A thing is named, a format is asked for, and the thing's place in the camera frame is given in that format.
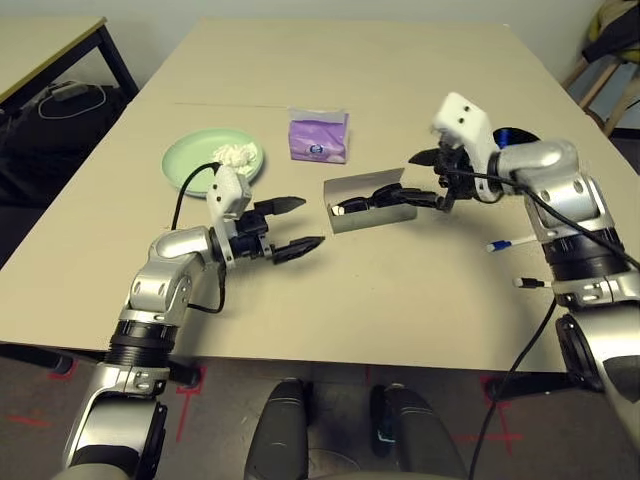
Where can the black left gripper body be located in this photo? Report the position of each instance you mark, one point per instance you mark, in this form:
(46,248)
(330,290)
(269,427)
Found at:
(247,240)

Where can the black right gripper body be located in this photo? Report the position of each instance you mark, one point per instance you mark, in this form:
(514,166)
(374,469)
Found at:
(457,180)

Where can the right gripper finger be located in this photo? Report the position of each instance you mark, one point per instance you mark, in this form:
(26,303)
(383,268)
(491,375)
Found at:
(415,197)
(427,158)

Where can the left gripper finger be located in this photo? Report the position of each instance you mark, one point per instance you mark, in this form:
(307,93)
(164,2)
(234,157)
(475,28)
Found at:
(280,206)
(297,248)

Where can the grey glasses case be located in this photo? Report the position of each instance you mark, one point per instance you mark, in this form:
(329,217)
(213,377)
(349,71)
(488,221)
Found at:
(375,220)

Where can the white tissue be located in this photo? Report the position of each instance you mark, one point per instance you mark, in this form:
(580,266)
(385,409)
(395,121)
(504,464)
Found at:
(235,155)

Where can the white marker blue cap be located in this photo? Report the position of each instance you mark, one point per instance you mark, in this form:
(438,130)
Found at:
(502,138)
(497,246)

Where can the light green plate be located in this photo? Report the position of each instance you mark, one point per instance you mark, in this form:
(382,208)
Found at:
(195,155)

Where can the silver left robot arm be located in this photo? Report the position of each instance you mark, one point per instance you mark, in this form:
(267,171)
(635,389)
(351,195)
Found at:
(170,250)

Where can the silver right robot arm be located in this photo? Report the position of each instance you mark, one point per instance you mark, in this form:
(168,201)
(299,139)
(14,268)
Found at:
(550,160)

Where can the black pen cup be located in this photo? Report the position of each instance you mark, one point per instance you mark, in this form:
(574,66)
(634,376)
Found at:
(520,134)

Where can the purple tissue pack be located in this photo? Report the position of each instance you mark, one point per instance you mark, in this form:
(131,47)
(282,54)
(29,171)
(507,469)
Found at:
(315,135)

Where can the white marker black cap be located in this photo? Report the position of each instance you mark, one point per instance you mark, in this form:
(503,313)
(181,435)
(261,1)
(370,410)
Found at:
(532,283)

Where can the wooden stool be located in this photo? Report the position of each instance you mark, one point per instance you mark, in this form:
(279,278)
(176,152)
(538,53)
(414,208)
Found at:
(621,97)

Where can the dark grey robot left leg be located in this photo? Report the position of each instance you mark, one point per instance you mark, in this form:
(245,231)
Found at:
(280,435)

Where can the dark grey robot leg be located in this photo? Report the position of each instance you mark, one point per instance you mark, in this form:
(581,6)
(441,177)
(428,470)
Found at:
(415,440)
(280,435)

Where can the yellow-green stool cushion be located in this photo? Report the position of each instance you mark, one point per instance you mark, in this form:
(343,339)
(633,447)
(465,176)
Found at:
(594,27)

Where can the dark jacket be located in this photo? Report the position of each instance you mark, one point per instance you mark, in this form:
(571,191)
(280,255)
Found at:
(615,35)

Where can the dark grey robot right leg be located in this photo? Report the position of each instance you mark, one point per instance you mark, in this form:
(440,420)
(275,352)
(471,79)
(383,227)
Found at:
(415,440)

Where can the white power adapter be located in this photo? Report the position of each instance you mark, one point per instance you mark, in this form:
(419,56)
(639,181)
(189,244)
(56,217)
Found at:
(67,91)

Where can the beige side table black legs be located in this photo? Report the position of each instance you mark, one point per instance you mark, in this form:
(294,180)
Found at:
(40,40)

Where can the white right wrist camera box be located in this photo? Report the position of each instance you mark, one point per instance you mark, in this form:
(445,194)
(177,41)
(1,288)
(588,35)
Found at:
(460,117)

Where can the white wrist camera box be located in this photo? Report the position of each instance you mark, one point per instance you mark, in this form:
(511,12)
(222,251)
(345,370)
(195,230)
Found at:
(460,117)
(225,190)

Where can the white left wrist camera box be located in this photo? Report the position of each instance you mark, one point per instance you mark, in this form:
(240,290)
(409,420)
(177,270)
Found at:
(225,190)

